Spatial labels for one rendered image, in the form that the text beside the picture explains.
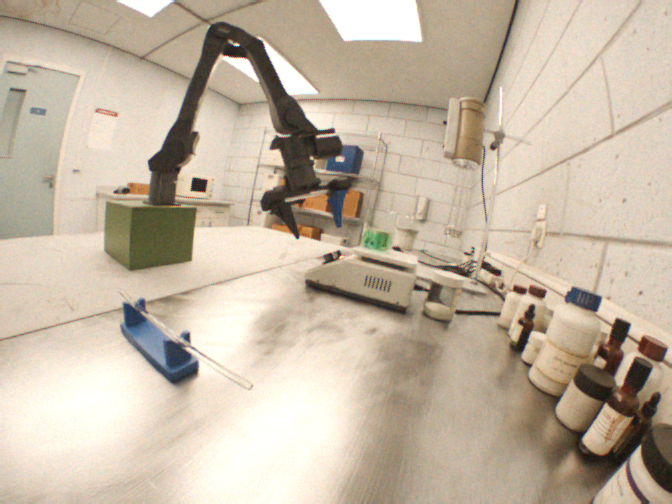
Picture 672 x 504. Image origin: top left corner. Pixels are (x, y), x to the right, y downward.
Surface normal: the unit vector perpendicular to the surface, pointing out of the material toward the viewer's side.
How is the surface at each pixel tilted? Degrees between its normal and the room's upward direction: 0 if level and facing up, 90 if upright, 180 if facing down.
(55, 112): 90
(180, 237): 90
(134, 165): 90
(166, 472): 0
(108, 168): 90
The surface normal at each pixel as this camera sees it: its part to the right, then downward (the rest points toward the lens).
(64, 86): 0.92, 0.23
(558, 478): 0.18, -0.97
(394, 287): -0.32, 0.10
